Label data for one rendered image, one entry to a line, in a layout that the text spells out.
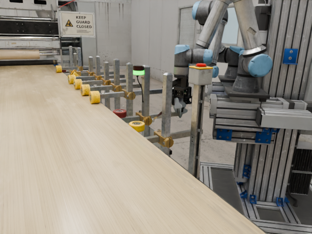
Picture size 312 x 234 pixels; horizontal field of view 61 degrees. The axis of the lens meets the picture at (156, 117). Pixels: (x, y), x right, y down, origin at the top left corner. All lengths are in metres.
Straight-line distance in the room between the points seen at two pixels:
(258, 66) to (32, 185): 1.12
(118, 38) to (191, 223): 10.11
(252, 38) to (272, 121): 0.44
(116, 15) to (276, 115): 9.47
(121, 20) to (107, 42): 1.01
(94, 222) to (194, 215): 0.25
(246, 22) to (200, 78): 0.47
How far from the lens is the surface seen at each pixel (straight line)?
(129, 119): 1.59
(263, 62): 1.43
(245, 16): 1.43
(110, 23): 10.57
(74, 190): 0.83
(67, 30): 3.96
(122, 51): 10.69
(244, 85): 1.58
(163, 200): 0.77
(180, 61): 1.39
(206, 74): 1.08
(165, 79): 1.31
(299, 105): 1.70
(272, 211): 2.07
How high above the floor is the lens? 1.34
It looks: 17 degrees down
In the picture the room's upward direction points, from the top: 1 degrees clockwise
